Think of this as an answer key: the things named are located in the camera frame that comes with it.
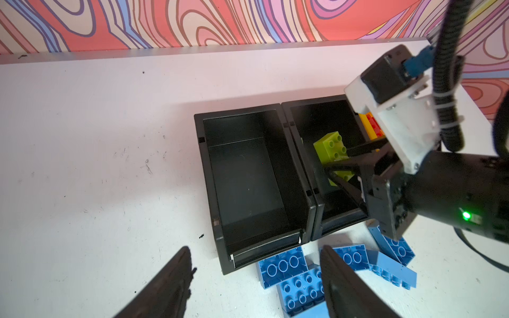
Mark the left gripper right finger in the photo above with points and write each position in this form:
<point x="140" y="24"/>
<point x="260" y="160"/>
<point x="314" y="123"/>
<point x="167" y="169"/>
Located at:
<point x="345" y="293"/>

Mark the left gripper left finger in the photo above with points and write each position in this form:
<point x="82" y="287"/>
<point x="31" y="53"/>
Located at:
<point x="166" y="295"/>

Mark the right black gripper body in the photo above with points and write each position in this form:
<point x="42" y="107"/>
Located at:
<point x="384" y="182"/>

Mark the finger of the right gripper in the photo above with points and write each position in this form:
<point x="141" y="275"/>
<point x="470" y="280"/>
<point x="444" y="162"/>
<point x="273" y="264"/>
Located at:
<point x="358" y="153"/>
<point x="352" y="192"/>

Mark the lone green lego brick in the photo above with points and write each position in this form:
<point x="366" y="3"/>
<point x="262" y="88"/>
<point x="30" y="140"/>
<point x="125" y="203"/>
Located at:
<point x="330" y="148"/>

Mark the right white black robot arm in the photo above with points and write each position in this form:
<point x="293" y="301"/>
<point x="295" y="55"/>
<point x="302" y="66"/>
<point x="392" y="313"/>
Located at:
<point x="466" y="191"/>

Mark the middle black bin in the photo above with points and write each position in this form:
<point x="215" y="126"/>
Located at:
<point x="310" y="120"/>

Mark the black bin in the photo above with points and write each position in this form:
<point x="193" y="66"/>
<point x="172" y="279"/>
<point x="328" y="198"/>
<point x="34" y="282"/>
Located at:
<point x="260" y="200"/>
<point x="310" y="120"/>

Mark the blue lego brick middle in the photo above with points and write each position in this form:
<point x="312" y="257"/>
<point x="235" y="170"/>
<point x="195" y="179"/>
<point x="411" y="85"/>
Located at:
<point x="355" y="256"/>

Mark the blue lego brick stacked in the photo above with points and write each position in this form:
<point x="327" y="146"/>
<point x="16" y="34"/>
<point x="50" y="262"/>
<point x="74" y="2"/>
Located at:
<point x="303" y="295"/>

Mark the yellow plastic bin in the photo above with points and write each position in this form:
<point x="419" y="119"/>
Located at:
<point x="371" y="126"/>

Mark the blue lego brick diagonal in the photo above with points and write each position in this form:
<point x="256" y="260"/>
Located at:
<point x="391" y="270"/>

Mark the blue lego brick right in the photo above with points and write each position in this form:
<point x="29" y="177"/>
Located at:
<point x="397" y="250"/>

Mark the blue lego brick top left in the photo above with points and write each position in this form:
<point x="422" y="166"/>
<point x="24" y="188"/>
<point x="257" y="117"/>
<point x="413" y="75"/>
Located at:
<point x="280" y="267"/>

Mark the left black bin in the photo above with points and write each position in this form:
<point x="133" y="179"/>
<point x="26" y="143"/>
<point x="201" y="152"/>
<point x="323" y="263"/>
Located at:
<point x="260" y="200"/>

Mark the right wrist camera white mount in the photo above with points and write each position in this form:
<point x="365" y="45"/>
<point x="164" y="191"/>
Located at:
<point x="391" y="90"/>

